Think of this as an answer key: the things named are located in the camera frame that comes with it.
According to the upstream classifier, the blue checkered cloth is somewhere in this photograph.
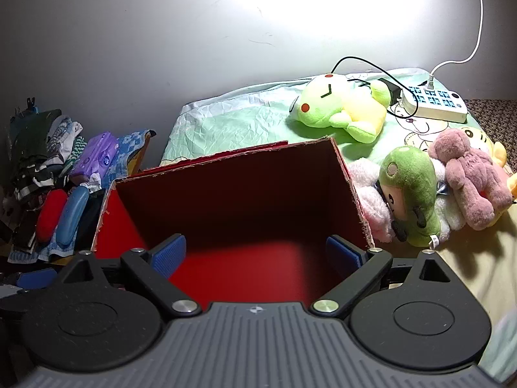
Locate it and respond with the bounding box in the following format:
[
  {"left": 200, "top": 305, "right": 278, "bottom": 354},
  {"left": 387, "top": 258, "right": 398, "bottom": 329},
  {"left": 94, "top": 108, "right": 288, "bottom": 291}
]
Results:
[{"left": 8, "top": 129, "right": 157, "bottom": 264}]

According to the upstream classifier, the white power strip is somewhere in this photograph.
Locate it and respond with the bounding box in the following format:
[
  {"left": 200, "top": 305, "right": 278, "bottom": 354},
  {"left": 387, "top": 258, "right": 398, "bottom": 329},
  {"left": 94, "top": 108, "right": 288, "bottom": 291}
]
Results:
[{"left": 390, "top": 85, "right": 468, "bottom": 124}]

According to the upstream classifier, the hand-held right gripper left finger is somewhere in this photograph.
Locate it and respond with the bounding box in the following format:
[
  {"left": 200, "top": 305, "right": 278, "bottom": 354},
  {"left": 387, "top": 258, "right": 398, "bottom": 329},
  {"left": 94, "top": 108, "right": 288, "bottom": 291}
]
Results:
[{"left": 60, "top": 233, "right": 203, "bottom": 318}]

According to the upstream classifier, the mauve pink plush bear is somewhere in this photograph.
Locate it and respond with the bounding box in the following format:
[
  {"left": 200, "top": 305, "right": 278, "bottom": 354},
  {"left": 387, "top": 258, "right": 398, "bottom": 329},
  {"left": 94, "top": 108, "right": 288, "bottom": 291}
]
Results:
[{"left": 427, "top": 128, "right": 514, "bottom": 231}]

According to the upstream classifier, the yellow plush toy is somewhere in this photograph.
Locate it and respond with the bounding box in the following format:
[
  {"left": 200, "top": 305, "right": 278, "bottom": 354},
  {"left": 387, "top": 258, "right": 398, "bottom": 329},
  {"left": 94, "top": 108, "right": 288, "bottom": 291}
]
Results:
[{"left": 460, "top": 126, "right": 517, "bottom": 211}]

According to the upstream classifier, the black flat object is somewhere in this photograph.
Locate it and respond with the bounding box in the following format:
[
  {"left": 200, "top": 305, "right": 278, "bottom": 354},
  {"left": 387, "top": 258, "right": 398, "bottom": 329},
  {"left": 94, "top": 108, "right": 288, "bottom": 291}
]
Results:
[{"left": 12, "top": 210, "right": 41, "bottom": 251}]

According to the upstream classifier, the black case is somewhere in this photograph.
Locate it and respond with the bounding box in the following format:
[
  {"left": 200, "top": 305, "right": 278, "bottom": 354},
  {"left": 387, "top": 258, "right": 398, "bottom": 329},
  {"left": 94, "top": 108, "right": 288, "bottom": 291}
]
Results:
[{"left": 75, "top": 192, "right": 106, "bottom": 251}]

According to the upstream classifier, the crumpled white tissue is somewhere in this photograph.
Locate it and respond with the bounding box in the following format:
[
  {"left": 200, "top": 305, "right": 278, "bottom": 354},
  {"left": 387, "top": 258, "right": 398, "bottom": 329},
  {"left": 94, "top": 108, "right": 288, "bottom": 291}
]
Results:
[{"left": 79, "top": 173, "right": 103, "bottom": 192}]

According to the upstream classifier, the green hooded plush doll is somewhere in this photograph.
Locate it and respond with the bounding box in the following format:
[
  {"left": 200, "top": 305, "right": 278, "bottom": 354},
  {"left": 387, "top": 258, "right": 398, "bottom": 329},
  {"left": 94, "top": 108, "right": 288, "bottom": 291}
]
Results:
[{"left": 374, "top": 145, "right": 445, "bottom": 248}]

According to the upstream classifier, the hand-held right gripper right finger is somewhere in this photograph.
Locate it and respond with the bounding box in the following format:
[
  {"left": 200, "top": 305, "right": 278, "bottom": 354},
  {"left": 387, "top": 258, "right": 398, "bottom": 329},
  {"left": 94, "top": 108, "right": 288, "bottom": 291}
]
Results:
[{"left": 311, "top": 234, "right": 452, "bottom": 319}]

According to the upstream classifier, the white power cable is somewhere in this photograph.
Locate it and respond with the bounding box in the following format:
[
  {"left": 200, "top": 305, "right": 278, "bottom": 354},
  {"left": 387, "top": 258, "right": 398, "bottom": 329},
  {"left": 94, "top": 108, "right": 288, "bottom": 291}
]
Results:
[{"left": 426, "top": 0, "right": 485, "bottom": 90}]

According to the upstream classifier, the purple tissue pack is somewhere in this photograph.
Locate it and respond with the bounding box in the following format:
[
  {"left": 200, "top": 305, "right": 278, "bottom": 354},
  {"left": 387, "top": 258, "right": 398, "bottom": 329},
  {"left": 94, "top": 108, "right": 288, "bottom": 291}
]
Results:
[{"left": 69, "top": 131, "right": 120, "bottom": 184}]

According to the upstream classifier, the blue glasses case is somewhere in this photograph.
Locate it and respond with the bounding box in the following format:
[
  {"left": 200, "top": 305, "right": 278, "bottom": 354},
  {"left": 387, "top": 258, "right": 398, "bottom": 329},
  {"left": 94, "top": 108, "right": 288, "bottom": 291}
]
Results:
[{"left": 56, "top": 184, "right": 90, "bottom": 249}]

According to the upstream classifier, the red cardboard box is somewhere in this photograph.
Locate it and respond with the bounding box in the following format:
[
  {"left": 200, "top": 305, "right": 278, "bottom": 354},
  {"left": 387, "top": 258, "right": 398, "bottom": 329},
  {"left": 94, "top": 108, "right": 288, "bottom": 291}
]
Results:
[{"left": 91, "top": 137, "right": 376, "bottom": 305}]

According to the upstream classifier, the black charger adapter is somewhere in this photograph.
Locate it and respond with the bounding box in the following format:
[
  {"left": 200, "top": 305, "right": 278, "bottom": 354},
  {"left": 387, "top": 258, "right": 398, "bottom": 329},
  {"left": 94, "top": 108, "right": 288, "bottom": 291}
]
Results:
[{"left": 377, "top": 78, "right": 401, "bottom": 108}]

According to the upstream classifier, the brown patterned blanket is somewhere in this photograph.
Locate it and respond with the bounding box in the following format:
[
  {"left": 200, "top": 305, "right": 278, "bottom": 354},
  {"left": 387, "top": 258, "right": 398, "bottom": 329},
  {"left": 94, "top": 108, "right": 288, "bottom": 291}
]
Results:
[{"left": 462, "top": 99, "right": 517, "bottom": 150}]

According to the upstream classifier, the thin black cable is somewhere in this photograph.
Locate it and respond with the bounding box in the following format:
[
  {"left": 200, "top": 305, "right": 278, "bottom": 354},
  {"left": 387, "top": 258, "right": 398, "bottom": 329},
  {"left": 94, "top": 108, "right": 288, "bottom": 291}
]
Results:
[{"left": 289, "top": 57, "right": 405, "bottom": 114}]

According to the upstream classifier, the lime green frog plush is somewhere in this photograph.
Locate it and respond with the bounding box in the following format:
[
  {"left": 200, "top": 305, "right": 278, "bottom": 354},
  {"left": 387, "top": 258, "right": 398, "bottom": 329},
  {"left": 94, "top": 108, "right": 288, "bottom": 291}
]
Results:
[{"left": 288, "top": 73, "right": 400, "bottom": 144}]

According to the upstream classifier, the pile of folded clothes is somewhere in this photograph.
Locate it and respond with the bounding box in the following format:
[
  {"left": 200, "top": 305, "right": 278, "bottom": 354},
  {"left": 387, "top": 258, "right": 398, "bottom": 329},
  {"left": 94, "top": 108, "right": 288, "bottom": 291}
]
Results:
[{"left": 6, "top": 109, "right": 87, "bottom": 207}]

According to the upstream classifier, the red glasses case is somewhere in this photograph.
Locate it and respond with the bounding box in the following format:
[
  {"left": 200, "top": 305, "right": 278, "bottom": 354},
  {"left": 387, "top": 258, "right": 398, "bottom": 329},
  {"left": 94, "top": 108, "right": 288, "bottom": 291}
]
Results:
[{"left": 36, "top": 189, "right": 69, "bottom": 243}]

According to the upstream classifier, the light green cartoon pillow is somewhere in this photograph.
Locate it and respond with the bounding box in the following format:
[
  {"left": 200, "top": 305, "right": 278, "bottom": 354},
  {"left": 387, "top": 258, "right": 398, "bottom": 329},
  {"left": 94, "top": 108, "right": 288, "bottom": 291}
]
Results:
[{"left": 159, "top": 67, "right": 485, "bottom": 170}]

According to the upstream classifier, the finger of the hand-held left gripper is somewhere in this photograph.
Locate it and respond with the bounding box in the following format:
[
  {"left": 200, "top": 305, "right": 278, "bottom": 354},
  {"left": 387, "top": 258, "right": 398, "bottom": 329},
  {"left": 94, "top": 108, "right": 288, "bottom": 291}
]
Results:
[{"left": 16, "top": 269, "right": 59, "bottom": 290}]

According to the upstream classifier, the white pink fluffy plush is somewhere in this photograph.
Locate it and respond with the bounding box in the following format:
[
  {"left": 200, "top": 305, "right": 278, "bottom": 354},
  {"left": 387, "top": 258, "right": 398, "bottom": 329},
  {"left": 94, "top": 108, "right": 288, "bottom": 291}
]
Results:
[{"left": 347, "top": 157, "right": 465, "bottom": 243}]

